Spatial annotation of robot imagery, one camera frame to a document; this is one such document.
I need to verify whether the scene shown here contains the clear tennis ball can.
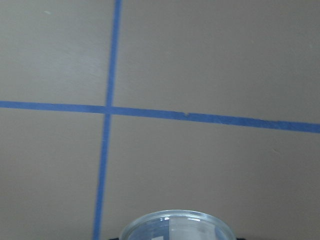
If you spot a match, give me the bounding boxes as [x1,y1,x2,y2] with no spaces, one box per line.
[118,209,237,240]

